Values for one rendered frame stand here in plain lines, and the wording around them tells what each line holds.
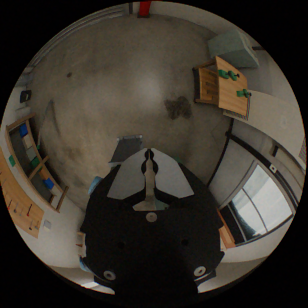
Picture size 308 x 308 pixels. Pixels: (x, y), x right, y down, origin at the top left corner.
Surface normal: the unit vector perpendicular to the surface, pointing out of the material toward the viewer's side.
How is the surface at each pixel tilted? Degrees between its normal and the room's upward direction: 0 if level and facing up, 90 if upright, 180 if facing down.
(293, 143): 90
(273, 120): 90
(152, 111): 0
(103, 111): 0
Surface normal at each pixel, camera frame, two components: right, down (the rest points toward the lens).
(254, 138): -0.99, 0.10
